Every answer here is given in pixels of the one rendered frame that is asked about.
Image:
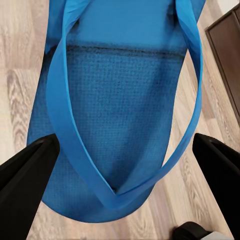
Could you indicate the bench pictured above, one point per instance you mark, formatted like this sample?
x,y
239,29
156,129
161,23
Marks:
x,y
224,40

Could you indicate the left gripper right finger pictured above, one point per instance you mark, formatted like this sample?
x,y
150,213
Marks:
x,y
220,165

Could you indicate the sandal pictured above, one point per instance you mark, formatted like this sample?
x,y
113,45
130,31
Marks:
x,y
107,89

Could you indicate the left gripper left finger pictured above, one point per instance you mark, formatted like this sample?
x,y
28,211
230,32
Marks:
x,y
23,181

